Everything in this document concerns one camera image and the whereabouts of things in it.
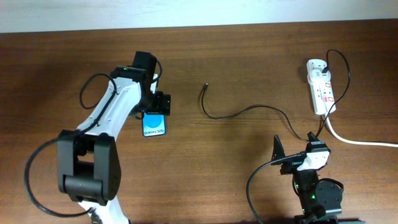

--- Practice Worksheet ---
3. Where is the blue Galaxy smartphone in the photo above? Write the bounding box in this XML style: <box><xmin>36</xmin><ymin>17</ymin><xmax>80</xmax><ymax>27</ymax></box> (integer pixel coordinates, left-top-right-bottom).
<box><xmin>142</xmin><ymin>113</ymin><xmax>166</xmax><ymax>137</ymax></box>

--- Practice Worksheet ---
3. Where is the black USB charging cable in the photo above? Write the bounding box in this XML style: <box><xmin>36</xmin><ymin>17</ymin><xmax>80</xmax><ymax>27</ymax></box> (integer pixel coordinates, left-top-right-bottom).
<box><xmin>200</xmin><ymin>49</ymin><xmax>351</xmax><ymax>142</ymax></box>

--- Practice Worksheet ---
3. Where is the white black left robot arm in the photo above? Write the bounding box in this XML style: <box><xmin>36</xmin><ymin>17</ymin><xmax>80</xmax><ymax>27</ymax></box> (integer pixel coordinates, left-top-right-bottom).
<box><xmin>57</xmin><ymin>66</ymin><xmax>171</xmax><ymax>223</ymax></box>

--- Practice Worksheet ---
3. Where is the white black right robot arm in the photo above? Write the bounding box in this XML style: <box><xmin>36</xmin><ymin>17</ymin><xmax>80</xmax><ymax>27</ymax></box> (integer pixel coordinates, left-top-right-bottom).
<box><xmin>271</xmin><ymin>132</ymin><xmax>344</xmax><ymax>223</ymax></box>

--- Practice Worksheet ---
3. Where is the white USB charger adapter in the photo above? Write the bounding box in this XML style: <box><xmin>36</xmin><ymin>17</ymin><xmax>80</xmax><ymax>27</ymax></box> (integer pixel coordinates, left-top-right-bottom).
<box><xmin>307</xmin><ymin>59</ymin><xmax>331</xmax><ymax>85</ymax></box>

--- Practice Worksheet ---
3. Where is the white power strip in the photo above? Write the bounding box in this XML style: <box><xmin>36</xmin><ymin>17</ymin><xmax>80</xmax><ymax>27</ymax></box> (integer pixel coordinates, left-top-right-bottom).
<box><xmin>309</xmin><ymin>81</ymin><xmax>336</xmax><ymax>116</ymax></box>

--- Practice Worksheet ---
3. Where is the white power strip cord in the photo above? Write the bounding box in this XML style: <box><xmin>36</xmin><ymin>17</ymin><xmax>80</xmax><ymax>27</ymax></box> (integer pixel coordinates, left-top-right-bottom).
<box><xmin>323</xmin><ymin>113</ymin><xmax>398</xmax><ymax>148</ymax></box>

